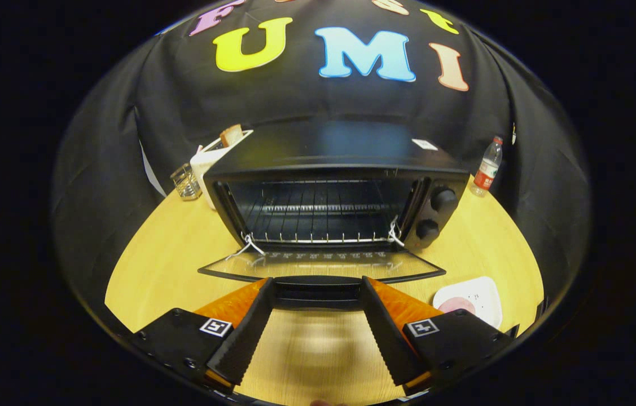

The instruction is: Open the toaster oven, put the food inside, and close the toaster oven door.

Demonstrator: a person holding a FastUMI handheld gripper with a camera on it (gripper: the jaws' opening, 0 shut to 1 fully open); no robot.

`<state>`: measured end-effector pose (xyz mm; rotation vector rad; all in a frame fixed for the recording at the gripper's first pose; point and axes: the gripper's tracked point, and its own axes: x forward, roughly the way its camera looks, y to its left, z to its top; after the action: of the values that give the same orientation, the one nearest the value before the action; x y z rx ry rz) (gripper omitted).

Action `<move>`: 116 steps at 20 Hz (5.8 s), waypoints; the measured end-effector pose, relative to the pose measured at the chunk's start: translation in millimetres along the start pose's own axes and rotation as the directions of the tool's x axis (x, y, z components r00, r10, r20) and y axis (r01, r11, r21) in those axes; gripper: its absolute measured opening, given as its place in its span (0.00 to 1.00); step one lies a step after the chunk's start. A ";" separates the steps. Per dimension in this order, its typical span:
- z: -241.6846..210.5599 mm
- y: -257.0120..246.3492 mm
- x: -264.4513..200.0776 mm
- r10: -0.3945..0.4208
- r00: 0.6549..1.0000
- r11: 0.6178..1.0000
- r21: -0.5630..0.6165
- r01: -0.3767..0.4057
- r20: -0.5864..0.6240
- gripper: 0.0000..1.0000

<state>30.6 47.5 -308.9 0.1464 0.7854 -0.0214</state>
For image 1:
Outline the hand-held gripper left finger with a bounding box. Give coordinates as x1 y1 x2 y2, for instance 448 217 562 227
131 276 276 395

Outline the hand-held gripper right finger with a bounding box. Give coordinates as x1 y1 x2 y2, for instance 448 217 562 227
361 275 521 395

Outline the pink meat slice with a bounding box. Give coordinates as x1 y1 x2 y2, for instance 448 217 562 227
438 297 476 315

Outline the white square plate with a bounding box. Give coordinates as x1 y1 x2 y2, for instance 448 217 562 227
432 276 503 330

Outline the black toaster oven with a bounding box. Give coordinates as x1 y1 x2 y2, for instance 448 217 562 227
198 118 471 311

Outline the metal oven rack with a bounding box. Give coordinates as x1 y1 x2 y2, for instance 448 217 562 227
239 180 409 244

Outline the white bread toaster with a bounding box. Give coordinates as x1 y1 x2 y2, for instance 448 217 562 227
190 130 254 210

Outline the clear bottle red label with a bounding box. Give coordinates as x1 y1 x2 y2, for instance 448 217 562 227
470 136 503 197

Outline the brown bread slice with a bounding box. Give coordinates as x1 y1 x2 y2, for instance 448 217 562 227
220 125 243 148

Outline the wire mesh basket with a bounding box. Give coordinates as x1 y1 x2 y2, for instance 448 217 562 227
170 163 203 201

